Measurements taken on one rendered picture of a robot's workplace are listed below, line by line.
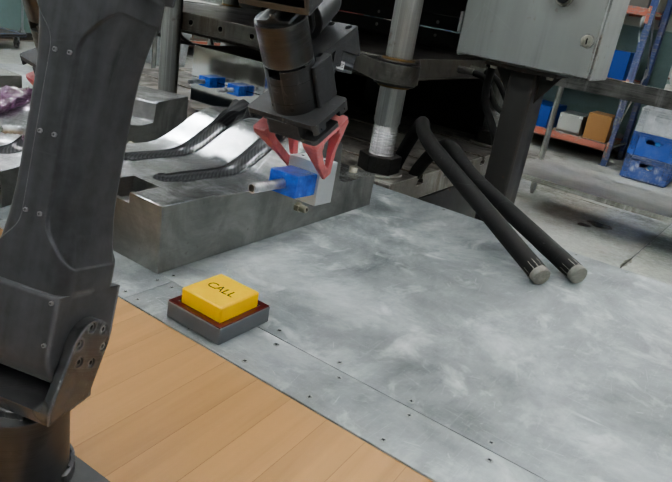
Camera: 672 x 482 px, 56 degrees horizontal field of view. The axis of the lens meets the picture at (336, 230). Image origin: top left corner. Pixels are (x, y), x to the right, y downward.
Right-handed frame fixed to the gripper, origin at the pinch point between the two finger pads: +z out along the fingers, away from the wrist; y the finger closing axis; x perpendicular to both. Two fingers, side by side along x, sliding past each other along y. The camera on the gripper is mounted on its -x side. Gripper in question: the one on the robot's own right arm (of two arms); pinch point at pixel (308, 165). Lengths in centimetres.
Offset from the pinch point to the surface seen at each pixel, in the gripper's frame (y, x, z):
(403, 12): 24, -62, 10
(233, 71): 75, -58, 33
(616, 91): 29, -297, 159
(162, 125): 51, -15, 18
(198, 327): -3.0, 24.3, 3.7
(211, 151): 25.4, -5.4, 9.3
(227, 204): 10.4, 5.9, 5.9
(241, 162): 19.3, -5.7, 9.8
